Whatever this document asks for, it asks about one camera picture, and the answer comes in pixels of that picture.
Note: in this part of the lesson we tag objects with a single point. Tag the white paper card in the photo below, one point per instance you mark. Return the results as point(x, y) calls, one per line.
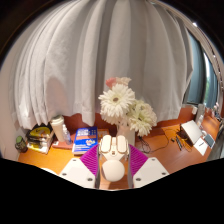
point(201, 146)

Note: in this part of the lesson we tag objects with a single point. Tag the blue book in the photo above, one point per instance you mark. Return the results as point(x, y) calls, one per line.
point(85, 140)

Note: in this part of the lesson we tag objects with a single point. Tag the dark pens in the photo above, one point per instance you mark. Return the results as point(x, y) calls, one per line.
point(178, 142)

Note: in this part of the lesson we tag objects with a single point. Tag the dark mug with green inside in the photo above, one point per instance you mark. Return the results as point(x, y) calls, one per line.
point(21, 145)

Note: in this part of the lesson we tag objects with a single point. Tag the window with dark frame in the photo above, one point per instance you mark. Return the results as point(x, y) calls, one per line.
point(200, 73)

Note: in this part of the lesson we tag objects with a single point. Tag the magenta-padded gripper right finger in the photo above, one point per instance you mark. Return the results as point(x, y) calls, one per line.
point(146, 170)

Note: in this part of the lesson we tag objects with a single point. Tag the white pleated curtain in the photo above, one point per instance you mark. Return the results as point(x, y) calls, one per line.
point(83, 60)

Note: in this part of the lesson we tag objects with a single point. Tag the cream travel tumbler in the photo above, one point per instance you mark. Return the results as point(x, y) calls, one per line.
point(57, 128)

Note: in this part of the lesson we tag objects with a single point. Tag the thin red-brown book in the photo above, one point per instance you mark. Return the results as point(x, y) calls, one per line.
point(61, 145)

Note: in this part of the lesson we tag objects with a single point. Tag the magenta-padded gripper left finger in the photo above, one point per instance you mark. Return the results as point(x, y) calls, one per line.
point(81, 170)

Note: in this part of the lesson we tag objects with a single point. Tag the white computer mouse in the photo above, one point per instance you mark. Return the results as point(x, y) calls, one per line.
point(113, 168)

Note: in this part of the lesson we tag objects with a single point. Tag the dark smartphone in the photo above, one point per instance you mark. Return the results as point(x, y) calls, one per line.
point(210, 140)

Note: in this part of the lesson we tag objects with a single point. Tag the white flower bouquet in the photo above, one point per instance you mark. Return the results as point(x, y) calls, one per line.
point(116, 100)

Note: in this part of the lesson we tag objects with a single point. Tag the white ceramic pitcher vase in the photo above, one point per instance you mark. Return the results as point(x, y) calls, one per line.
point(128, 135)

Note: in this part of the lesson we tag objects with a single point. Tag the clear spray bottle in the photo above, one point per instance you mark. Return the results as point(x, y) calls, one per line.
point(67, 136)

